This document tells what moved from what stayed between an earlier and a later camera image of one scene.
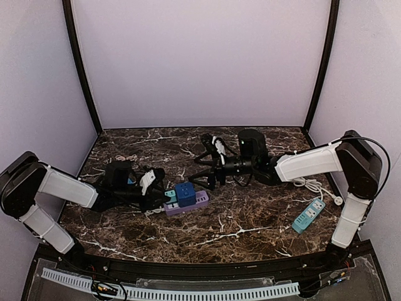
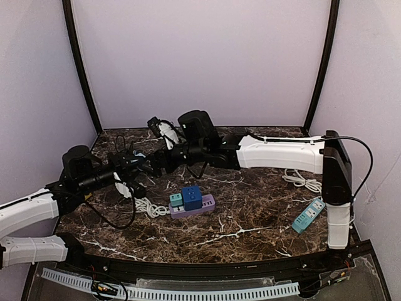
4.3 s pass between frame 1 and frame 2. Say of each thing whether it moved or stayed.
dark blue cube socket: moved
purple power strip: moved
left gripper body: moved
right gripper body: moved
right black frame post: stayed
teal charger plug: moved
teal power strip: stayed
